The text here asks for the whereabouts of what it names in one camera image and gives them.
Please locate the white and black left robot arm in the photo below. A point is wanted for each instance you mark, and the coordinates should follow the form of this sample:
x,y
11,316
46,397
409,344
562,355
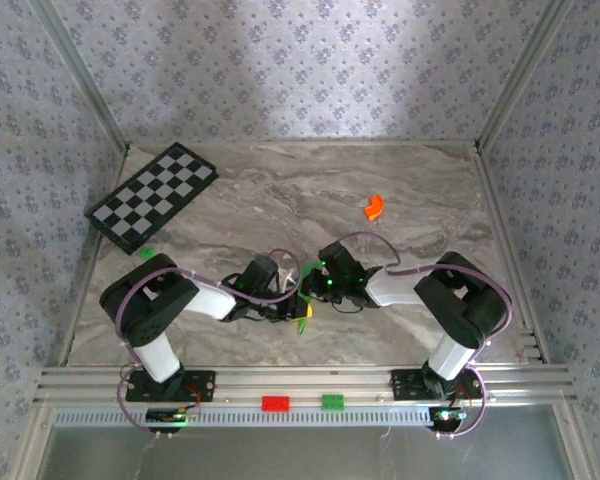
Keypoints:
x,y
210,302

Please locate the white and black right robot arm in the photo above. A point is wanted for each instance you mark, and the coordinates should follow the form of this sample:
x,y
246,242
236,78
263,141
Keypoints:
x,y
450,360

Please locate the orange curved block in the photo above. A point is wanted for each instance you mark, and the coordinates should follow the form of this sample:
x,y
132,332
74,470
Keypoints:
x,y
375,206

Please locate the red toy brick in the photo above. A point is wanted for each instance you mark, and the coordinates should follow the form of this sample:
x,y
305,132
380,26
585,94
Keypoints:
x,y
276,403

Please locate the green toy brick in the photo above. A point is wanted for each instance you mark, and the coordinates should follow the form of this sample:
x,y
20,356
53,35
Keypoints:
x,y
332,402

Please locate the small green block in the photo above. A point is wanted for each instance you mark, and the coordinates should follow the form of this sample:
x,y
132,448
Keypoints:
x,y
147,252

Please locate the black and grey checkerboard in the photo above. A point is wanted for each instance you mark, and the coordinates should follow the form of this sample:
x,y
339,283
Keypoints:
x,y
150,197

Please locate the wide aluminium mounting rail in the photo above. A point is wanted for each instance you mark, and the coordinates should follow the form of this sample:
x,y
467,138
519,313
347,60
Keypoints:
x,y
305,380

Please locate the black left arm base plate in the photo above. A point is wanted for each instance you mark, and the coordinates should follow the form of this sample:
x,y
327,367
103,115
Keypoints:
x,y
200,385

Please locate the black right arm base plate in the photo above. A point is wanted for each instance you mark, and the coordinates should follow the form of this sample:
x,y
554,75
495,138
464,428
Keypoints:
x,y
405,385

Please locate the aluminium frame profile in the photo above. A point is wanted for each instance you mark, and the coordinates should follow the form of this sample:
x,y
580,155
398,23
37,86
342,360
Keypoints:
x,y
500,215
521,75
85,75
305,142
82,300

